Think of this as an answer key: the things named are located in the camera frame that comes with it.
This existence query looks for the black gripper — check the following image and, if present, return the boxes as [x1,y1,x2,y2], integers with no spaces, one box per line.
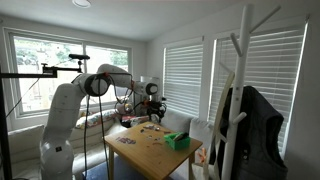
[145,98,168,123]

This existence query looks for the silver metal spoon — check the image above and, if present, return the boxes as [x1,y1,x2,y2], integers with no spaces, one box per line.
[143,124,161,131]

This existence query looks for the red pink box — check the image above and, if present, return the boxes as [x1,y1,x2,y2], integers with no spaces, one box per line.
[121,114,150,124]

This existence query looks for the green plastic storage box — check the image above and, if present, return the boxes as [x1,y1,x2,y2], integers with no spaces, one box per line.
[171,132,192,151]

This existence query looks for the narrow white window blind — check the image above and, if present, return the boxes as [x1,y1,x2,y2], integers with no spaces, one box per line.
[162,43,204,118]

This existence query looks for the snowman striped hat sticker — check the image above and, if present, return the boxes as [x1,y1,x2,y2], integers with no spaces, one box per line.
[116,136,137,146]

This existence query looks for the wooden table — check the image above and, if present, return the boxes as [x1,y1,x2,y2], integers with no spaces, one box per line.
[103,121,204,180]

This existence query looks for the floral patterned cushion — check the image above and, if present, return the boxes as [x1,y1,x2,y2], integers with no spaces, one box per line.
[75,109,118,130]

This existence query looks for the cream curved wooden slat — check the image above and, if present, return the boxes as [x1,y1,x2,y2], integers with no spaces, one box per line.
[202,70,236,180]

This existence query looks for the orange patterned fabric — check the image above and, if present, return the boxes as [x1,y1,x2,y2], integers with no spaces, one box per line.
[196,147,208,165]

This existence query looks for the blue rug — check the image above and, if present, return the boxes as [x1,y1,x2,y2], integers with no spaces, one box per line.
[82,155,174,180]

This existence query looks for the white wooden coat rack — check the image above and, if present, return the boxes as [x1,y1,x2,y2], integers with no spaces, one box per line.
[218,3,282,180]

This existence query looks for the dark quilted vest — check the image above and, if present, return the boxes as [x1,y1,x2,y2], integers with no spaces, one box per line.
[209,85,289,180]

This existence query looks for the wide white window blind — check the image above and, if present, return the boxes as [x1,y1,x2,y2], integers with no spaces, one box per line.
[208,27,306,153]

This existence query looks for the round ceiling light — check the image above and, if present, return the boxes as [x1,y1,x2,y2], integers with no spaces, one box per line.
[71,0,92,9]

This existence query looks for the white sofa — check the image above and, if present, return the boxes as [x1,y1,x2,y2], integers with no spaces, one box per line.
[7,108,216,180]

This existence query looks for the black boom stand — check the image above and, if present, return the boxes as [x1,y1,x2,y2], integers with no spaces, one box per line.
[0,59,84,180]

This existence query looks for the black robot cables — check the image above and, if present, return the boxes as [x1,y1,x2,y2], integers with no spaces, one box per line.
[82,73,134,180]

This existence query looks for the black camera on boom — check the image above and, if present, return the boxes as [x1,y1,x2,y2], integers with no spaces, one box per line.
[68,53,91,61]

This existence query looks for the white window frame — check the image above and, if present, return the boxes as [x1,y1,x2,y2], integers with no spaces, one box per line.
[3,27,133,118]

